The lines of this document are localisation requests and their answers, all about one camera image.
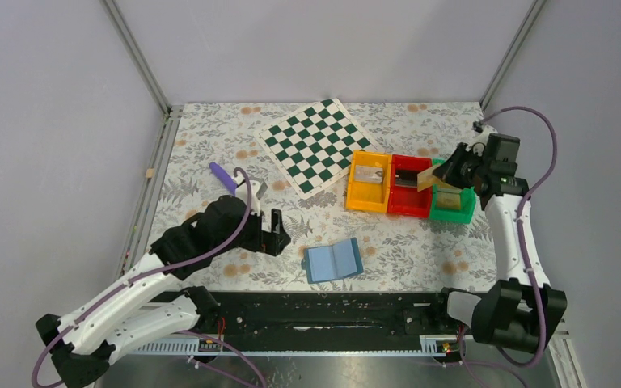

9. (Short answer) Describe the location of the blue leather card holder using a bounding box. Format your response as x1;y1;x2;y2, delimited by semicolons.
302;238;364;284

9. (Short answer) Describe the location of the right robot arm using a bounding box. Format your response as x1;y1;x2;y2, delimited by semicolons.
433;134;567;355

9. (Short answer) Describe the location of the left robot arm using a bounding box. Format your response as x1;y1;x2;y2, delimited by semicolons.
31;195;291;387

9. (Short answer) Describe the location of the black card in red bin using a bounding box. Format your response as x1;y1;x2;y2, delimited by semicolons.
394;169;419;188

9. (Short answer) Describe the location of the silver card in yellow bin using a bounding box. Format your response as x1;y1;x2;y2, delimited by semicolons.
353;165;383;184

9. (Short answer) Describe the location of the green plastic bin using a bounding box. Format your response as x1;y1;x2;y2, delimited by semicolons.
426;185;477;224

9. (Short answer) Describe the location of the red plastic bin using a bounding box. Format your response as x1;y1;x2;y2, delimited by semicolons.
387;154;433;218

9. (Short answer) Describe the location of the floral patterned table mat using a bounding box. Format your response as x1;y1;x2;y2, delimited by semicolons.
148;102;496;292

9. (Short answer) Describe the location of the yellow plastic bin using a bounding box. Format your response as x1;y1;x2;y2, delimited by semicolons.
345;150;392;213

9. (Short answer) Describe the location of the green white chessboard mat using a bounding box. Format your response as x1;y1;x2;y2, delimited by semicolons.
254;99;383;200

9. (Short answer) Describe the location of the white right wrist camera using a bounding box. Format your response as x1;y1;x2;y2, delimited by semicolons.
472;121;497;145

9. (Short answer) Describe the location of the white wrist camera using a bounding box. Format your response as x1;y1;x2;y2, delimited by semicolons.
234;178;268;216
472;121;497;145

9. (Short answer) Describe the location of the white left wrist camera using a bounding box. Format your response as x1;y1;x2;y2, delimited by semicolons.
234;178;268;216

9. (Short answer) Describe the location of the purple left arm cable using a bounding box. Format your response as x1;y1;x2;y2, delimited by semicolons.
31;167;254;388

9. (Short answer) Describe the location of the purple cylindrical handle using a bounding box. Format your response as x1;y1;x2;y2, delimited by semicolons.
209;162;238;196

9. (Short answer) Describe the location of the white slotted cable duct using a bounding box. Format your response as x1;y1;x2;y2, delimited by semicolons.
131;332;459;357

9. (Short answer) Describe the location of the right aluminium frame post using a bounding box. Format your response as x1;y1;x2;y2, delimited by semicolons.
479;0;548;111

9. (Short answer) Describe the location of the aluminium frame post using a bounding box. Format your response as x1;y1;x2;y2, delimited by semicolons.
479;0;548;111
100;0;171;116

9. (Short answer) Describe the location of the left aluminium frame post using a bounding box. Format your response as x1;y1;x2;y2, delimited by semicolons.
100;0;171;116

